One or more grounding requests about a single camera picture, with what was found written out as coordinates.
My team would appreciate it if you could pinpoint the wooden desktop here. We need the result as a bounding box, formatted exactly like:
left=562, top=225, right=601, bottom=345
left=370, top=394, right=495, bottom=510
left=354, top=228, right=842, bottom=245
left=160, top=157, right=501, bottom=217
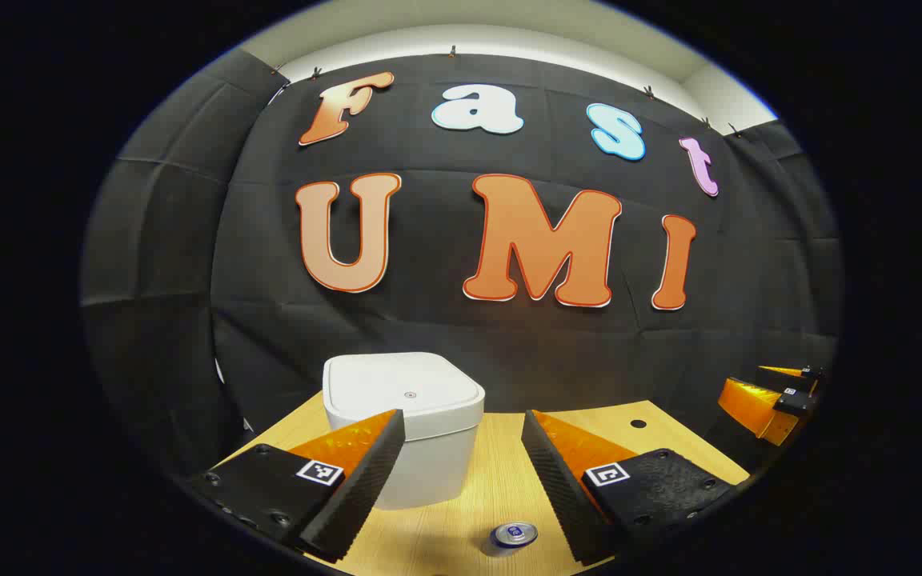
left=213, top=392, right=750, bottom=576

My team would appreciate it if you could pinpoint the white desktop garbage bin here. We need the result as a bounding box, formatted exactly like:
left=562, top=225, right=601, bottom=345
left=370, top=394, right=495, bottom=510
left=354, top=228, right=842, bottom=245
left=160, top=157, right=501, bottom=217
left=323, top=352, right=486, bottom=511

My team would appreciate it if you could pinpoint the silver blue pop can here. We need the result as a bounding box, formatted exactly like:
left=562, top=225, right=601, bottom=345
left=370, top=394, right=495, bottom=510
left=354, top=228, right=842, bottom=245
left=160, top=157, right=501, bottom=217
left=490, top=522, right=539, bottom=554

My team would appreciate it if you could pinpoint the black backdrop cloth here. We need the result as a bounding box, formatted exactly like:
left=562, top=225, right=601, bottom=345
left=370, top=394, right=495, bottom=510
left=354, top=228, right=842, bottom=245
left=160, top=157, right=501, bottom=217
left=79, top=48, right=844, bottom=481

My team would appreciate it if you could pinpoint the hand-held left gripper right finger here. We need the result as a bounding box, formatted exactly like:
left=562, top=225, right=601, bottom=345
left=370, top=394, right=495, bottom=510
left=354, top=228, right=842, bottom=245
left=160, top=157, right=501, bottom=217
left=520, top=410, right=750, bottom=567

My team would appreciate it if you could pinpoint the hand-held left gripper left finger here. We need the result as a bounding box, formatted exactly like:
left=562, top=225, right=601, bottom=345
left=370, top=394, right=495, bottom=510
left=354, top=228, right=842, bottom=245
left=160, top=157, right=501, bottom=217
left=189, top=408, right=407, bottom=563

